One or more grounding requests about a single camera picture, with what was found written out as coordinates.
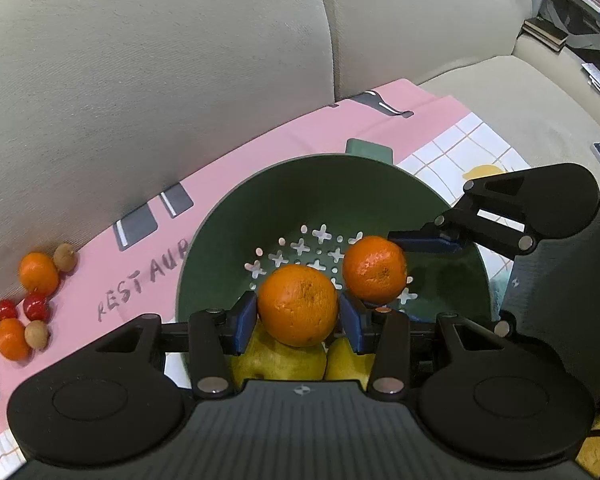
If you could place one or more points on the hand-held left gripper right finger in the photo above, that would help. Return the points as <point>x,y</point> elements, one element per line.
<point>352,329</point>

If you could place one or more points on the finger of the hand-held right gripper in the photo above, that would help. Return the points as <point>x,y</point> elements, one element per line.
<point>503,328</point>
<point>422,242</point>

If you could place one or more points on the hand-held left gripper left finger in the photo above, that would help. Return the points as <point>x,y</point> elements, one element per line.
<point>245,327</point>

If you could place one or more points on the medium mandarin orange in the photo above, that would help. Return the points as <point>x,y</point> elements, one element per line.
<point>375,270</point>

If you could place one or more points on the large orange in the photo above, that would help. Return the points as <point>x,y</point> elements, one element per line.
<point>297,305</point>

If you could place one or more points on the green colander bowl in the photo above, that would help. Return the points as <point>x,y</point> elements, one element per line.
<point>360,195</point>

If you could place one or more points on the brown longan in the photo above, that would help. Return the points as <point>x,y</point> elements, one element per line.
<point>65,257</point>
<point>36,335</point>

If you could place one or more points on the red cherry tomato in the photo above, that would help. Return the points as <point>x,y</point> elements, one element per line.
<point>36,306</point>
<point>6,308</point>

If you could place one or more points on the small mandarin orange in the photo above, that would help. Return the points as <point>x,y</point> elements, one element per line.
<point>12,338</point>
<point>39,272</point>

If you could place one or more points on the yellow pear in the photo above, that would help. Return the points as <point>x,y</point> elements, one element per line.
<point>275,362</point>
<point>347,364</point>

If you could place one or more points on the pink printed cloth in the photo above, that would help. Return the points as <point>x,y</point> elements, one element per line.
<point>280,130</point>

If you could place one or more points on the beige sofa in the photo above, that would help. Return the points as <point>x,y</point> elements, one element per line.
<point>155,60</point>

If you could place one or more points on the grey metal frame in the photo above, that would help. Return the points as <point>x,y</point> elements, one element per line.
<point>592,40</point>

